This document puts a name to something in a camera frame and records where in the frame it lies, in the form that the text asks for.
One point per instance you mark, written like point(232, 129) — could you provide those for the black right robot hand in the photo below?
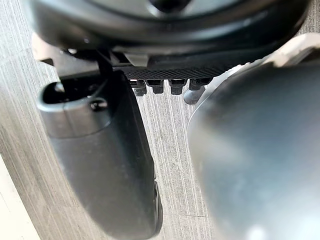
point(100, 162)

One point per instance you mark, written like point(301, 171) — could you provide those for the silver robot leg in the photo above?
point(257, 155)

